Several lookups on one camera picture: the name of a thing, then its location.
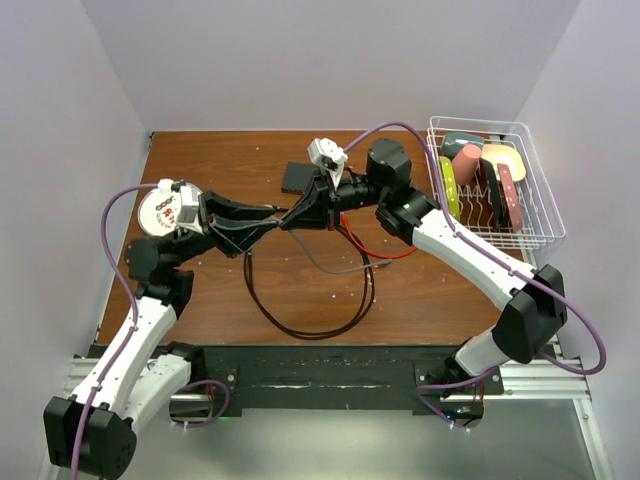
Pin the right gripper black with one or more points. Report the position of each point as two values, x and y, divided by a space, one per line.
313 211

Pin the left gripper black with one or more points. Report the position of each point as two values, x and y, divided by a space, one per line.
233 226

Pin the black network switch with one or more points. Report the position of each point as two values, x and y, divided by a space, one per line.
296 177

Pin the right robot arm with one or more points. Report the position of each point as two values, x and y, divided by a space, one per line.
528 298

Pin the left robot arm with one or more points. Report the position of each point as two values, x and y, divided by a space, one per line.
95 429

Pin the white patterned plate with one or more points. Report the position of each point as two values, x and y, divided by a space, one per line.
159 209

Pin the yellow-green plate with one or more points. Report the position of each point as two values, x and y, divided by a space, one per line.
450 187

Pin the dark teal bowl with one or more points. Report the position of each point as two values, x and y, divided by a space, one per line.
453 142

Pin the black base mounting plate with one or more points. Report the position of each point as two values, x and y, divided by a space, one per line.
330 377

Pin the pink cup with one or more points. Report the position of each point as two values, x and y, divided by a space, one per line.
465 163

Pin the red dotted plate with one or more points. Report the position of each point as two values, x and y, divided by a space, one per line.
511 197

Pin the cream square plate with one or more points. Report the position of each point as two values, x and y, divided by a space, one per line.
504 154

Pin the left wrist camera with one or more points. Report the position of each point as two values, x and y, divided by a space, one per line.
187 215

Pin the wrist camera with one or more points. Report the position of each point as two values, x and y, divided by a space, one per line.
329 157
187 215

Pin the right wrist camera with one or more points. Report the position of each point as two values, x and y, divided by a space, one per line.
329 157

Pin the white wire dish rack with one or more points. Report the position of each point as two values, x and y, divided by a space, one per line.
543 227

